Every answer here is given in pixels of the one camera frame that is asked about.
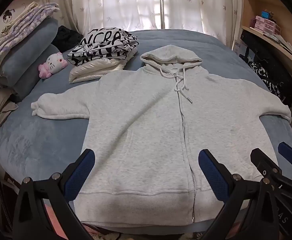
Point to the black and white patterned cloth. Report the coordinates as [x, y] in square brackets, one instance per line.
[258, 70]

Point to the wooden bookshelf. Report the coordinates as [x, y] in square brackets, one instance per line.
[248, 7]

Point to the cream puffer jacket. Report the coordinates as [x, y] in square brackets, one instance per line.
[91, 70]

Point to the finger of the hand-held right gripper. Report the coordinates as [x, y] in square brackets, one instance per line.
[263, 160]
[289, 152]

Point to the white floral curtain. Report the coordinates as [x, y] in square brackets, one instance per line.
[111, 2]

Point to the black and white printed garment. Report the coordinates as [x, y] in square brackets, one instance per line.
[103, 45]

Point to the purple floral quilt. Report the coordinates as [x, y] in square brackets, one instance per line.
[23, 22]

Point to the small blue box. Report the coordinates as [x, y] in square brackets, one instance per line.
[266, 14]

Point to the black bag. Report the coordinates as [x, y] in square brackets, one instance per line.
[256, 45]

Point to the grey-blue pillow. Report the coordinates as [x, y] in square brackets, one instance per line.
[33, 80]
[28, 45]

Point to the light grey zip hoodie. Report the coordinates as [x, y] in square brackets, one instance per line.
[141, 130]

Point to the pink drawer organizer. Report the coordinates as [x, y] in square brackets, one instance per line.
[266, 25]

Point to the white cardboard box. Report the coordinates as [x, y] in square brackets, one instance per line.
[240, 47]

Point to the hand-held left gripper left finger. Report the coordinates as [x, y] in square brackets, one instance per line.
[79, 175]

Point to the cartoon face wall sticker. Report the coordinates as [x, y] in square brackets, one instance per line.
[8, 17]

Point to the stack of papers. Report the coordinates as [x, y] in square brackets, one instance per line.
[283, 42]

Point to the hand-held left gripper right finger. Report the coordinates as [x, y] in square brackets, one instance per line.
[213, 177]

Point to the grey-blue bed blanket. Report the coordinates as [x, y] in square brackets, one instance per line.
[48, 145]

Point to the pink cat plush toy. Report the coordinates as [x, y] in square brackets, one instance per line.
[53, 63]

